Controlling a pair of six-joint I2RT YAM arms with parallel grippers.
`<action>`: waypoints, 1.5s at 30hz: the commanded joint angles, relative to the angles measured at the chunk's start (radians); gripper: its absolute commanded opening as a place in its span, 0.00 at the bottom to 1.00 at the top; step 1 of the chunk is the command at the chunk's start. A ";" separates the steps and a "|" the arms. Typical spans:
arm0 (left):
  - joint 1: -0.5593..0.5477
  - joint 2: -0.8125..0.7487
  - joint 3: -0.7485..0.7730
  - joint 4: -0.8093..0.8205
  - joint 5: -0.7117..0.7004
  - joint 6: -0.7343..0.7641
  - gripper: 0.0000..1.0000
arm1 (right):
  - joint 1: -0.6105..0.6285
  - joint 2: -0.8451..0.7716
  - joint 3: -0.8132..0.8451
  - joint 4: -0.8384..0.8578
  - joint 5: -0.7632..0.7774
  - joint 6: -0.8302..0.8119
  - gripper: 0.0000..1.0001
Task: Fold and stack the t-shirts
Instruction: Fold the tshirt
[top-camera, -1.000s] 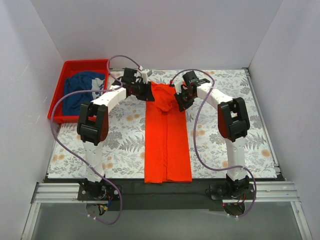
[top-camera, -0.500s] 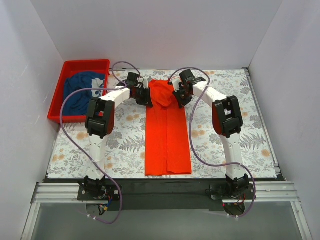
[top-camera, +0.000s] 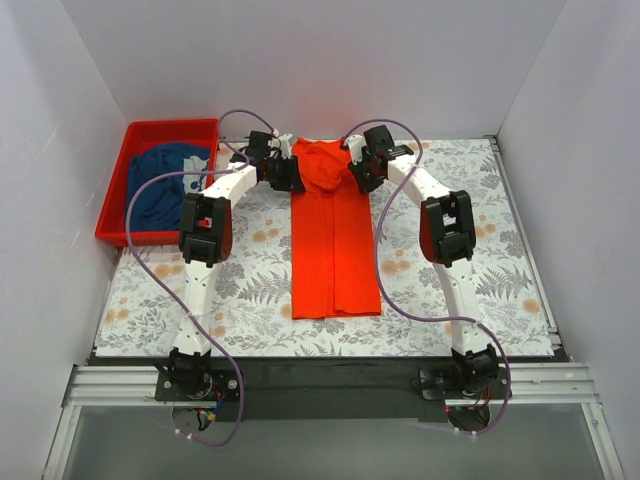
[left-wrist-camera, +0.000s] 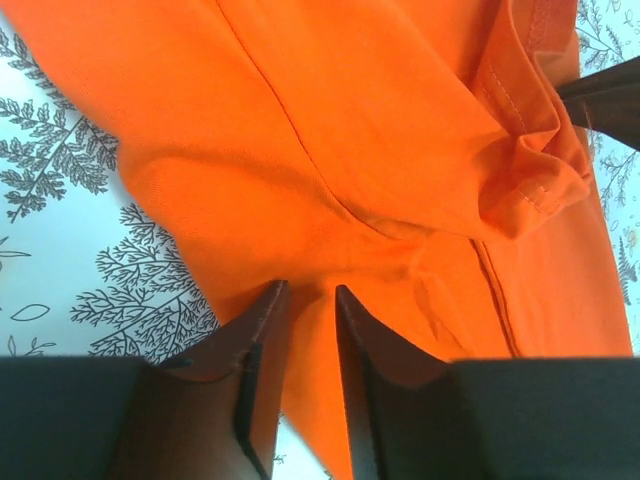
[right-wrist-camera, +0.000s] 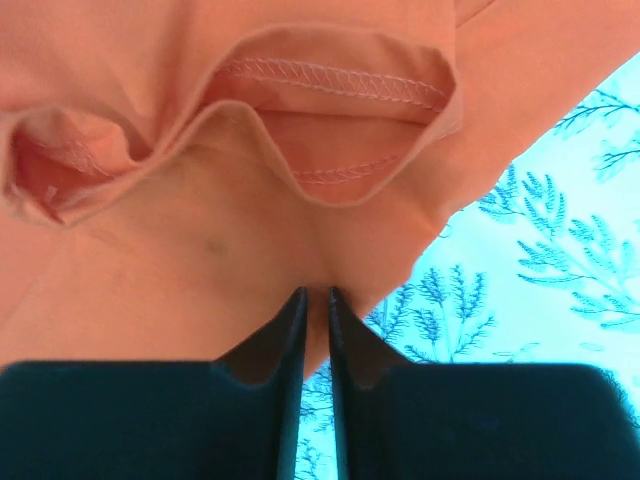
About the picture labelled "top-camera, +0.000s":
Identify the orange t shirt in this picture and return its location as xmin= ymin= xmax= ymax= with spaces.
xmin=291 ymin=138 xmax=382 ymax=320

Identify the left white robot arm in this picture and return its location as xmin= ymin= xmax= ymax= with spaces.
xmin=161 ymin=131 xmax=305 ymax=400

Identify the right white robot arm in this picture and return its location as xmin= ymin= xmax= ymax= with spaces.
xmin=340 ymin=125 xmax=499 ymax=398

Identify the blue t shirt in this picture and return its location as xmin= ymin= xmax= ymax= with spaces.
xmin=125 ymin=143 xmax=211 ymax=232

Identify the floral table mat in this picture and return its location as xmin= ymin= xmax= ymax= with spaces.
xmin=95 ymin=135 xmax=553 ymax=357

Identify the red plastic bin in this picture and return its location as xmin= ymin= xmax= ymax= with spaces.
xmin=95 ymin=118 xmax=219 ymax=248

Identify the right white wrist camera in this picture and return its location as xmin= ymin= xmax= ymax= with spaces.
xmin=341 ymin=134 xmax=366 ymax=164

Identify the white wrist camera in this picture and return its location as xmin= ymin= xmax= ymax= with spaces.
xmin=270 ymin=133 xmax=295 ymax=158
xmin=341 ymin=134 xmax=366 ymax=164

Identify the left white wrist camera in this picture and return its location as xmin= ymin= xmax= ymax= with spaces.
xmin=270 ymin=133 xmax=295 ymax=158

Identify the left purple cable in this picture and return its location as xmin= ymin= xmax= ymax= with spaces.
xmin=124 ymin=109 xmax=281 ymax=448

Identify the purple cable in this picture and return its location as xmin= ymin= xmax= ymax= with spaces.
xmin=124 ymin=109 xmax=281 ymax=448
xmin=339 ymin=118 xmax=513 ymax=437

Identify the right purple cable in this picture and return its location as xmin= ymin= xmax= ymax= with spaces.
xmin=339 ymin=118 xmax=513 ymax=437

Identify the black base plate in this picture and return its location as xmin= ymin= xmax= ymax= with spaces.
xmin=155 ymin=357 xmax=510 ymax=424

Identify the aluminium mounting rail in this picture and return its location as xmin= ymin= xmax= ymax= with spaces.
xmin=62 ymin=363 xmax=600 ymax=407

